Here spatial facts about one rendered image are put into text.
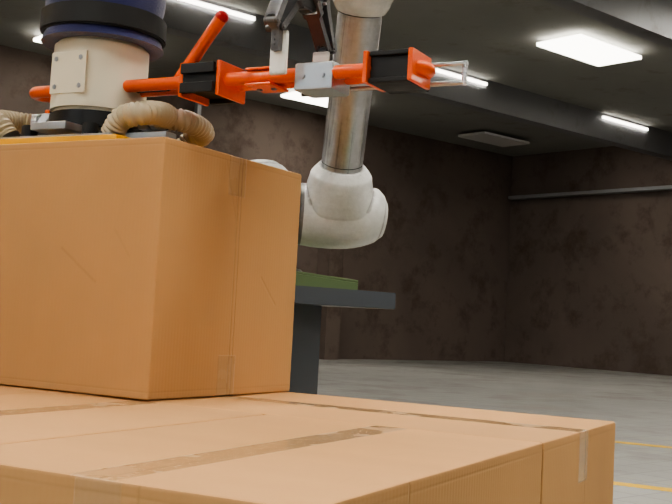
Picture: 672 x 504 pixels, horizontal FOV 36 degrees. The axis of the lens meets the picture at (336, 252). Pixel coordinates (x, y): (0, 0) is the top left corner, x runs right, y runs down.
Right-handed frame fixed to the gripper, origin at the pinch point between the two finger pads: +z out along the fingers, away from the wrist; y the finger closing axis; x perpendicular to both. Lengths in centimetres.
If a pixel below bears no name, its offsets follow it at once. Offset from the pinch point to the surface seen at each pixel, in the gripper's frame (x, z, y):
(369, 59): 15.1, -0.8, 4.7
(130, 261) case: -16.1, 32.3, 20.4
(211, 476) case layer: 36, 53, 72
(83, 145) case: -27.4, 13.9, 20.1
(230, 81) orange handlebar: -10.9, 1.0, 4.0
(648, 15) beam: -126, -263, -857
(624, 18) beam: -140, -251, -820
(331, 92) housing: 7.0, 3.3, 1.6
